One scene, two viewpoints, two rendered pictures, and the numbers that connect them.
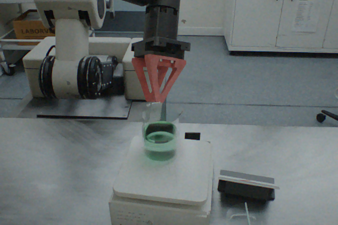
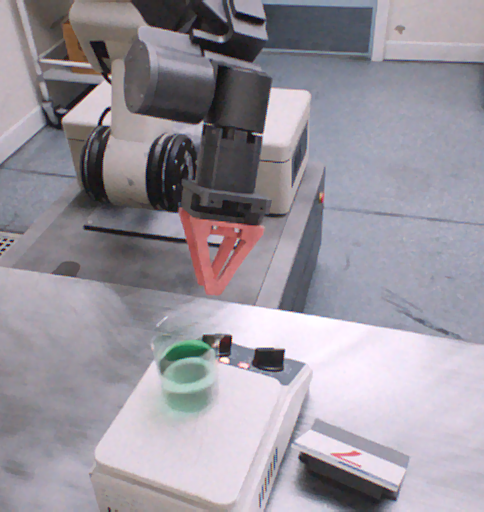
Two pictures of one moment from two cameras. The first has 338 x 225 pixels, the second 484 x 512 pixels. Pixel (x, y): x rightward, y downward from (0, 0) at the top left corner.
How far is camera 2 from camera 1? 0.17 m
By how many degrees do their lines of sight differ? 14
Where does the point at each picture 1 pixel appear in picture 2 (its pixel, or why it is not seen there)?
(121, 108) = not seen: hidden behind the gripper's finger
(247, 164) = (370, 416)
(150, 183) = (155, 452)
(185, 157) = (229, 408)
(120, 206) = (105, 484)
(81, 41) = not seen: hidden behind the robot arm
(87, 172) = (96, 389)
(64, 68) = (124, 154)
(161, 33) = (222, 177)
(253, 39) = not seen: outside the picture
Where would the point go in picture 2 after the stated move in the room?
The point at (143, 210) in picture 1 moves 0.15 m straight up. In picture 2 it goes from (138, 497) to (105, 363)
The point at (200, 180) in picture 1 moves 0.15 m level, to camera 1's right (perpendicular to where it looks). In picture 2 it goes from (237, 460) to (447, 500)
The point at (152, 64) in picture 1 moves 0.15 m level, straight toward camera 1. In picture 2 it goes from (198, 235) to (150, 363)
